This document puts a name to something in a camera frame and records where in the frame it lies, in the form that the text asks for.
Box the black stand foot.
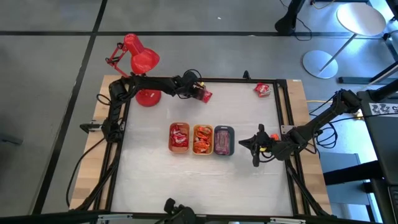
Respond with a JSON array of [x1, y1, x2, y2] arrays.
[[275, 0, 307, 36]]

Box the black table frame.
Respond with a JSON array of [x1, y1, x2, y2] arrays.
[[70, 75, 333, 218]]

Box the black floor cable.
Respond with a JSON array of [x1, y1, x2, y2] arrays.
[[65, 138, 105, 208]]

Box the black desk leg bar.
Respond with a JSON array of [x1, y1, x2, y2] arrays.
[[323, 161, 383, 187]]

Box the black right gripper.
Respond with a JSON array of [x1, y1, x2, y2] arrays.
[[239, 124, 276, 167]]

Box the black cable bundle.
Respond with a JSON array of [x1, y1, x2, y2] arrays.
[[310, 102, 340, 149]]

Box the orange plastic bin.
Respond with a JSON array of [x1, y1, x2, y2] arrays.
[[168, 122, 191, 154]]

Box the maroon candy pack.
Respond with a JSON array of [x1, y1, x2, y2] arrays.
[[222, 132, 231, 156], [215, 132, 224, 156]]

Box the blue-grey plastic bin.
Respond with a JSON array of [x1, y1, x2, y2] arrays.
[[213, 124, 236, 157]]

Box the blue-grey cabinet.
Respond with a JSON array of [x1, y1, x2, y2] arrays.
[[320, 152, 374, 224]]

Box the white printed label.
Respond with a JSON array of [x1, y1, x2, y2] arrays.
[[369, 102, 398, 118]]

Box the orange Reese's nougat candy pack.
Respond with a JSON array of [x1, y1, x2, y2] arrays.
[[194, 130, 213, 141]]

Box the yellow plastic bin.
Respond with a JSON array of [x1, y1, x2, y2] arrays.
[[192, 124, 215, 156]]

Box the red desk lamp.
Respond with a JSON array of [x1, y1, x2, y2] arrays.
[[104, 32, 162, 108]]

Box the white round pedestal table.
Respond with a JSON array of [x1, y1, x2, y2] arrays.
[[302, 2, 387, 80]]

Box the black desk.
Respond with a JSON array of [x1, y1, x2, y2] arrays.
[[356, 79, 398, 224]]

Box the black floor stand leg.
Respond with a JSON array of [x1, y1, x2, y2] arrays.
[[338, 60, 398, 85]]

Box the black crossbar silver brackets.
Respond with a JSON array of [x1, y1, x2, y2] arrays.
[[0, 210, 398, 224]]

